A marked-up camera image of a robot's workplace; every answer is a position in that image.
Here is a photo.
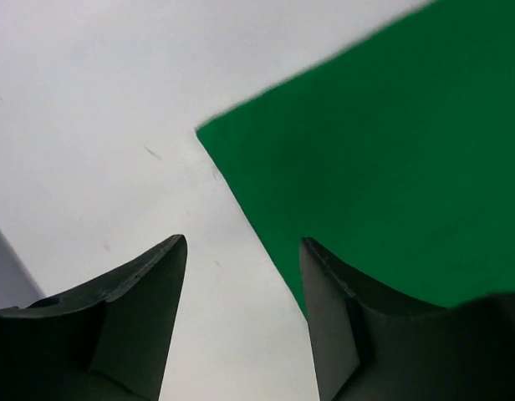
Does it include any green t shirt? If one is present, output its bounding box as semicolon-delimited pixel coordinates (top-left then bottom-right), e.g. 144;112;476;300
197;1;515;307

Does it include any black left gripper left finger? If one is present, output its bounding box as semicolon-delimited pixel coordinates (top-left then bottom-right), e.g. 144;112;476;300
0;235;186;400

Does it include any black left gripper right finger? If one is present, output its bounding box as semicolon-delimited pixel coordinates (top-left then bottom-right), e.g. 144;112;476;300
299;238;515;400

